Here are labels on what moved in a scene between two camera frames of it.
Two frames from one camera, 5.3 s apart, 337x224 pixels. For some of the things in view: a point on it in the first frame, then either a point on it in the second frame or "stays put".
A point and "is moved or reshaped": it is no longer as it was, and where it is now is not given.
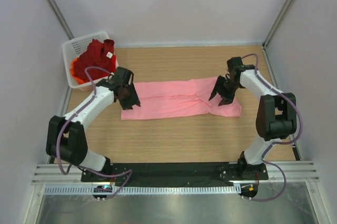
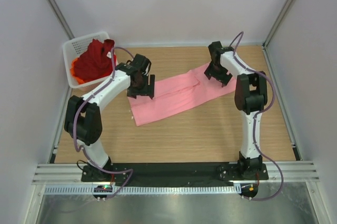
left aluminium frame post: (52, 4) stays put
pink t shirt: (178, 99) is moved or reshaped
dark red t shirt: (97, 54) stays put
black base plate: (176, 174) stays put
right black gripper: (228, 97) to (224, 78)
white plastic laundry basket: (72, 49) stays put
